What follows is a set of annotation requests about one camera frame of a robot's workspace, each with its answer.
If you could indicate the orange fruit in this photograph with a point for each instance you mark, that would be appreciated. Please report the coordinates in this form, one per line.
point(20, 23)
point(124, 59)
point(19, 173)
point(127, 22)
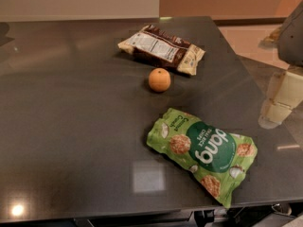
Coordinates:
point(159, 80)

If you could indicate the green rice chips bag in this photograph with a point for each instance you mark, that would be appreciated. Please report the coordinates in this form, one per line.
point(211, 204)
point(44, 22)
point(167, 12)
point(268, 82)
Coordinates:
point(217, 159)

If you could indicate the brown and cream snack bag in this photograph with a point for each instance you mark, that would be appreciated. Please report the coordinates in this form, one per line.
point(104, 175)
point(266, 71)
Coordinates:
point(162, 50)

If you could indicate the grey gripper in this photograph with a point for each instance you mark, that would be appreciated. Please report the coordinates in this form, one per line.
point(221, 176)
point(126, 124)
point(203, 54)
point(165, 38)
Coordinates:
point(292, 40)

